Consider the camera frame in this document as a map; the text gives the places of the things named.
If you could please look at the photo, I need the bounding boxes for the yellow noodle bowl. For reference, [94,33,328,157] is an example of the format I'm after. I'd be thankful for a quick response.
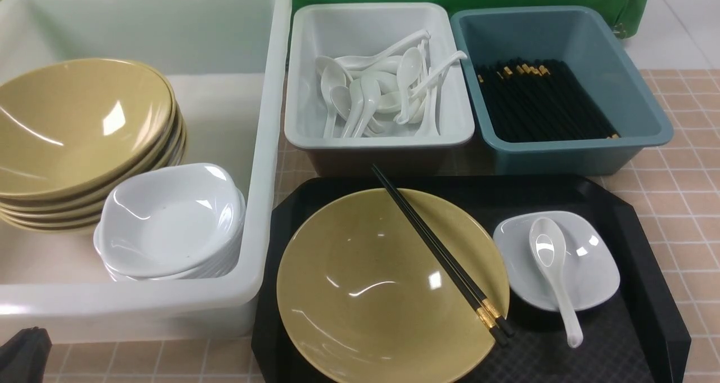
[277,187,496,382]

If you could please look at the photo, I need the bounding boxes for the black chopstick gold band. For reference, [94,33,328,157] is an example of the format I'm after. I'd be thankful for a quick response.
[371,164,516,339]

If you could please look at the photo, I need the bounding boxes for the top stacked yellow bowl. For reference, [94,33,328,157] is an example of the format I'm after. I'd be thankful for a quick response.
[2,58,179,200]

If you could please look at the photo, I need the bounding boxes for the white spoon bin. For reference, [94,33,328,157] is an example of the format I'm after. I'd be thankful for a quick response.
[285,3,475,176]

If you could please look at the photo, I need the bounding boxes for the white spoon in bin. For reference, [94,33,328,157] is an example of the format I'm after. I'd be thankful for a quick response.
[321,57,348,138]

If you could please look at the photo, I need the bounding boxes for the lower stacked white dishes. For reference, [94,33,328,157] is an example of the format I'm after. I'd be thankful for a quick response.
[93,200,246,281]

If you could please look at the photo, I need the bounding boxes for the top stacked white dish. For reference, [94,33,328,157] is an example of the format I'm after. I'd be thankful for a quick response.
[93,163,246,281]

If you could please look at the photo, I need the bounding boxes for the pile of black chopsticks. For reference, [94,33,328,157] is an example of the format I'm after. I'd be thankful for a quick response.
[474,58,620,143]

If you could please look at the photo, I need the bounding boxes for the teal chopstick bin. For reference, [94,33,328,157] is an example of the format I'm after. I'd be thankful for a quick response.
[451,6,673,176]

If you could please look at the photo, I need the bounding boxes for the large white plastic tub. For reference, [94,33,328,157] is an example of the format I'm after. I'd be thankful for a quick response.
[2,0,291,344]

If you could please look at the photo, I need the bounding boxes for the white soup spoon on dish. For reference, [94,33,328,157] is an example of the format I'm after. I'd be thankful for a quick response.
[529,217,583,349]

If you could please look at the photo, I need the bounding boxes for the white square dish on tray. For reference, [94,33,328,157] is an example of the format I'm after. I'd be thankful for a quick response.
[493,210,620,312]

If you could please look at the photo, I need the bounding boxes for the lower stacked yellow bowls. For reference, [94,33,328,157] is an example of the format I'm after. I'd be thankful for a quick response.
[2,103,187,233]

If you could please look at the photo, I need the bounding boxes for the black object bottom left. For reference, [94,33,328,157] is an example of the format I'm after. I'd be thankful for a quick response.
[1,327,52,382]

